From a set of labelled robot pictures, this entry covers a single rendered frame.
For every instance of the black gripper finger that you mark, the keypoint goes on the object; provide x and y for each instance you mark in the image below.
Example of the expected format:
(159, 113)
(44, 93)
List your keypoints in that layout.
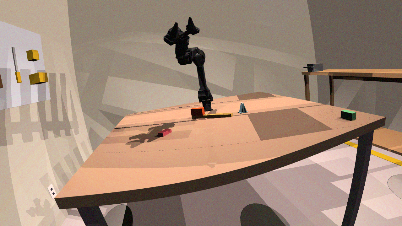
(174, 32)
(191, 25)

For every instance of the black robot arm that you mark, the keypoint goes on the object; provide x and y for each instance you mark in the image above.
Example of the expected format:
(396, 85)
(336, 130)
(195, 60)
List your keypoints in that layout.
(189, 55)

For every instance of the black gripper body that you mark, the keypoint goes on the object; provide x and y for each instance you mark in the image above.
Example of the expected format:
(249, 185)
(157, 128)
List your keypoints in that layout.
(181, 42)

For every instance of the green rectangular block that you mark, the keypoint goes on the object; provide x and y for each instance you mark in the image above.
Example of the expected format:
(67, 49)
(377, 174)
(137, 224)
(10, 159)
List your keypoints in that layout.
(350, 115)

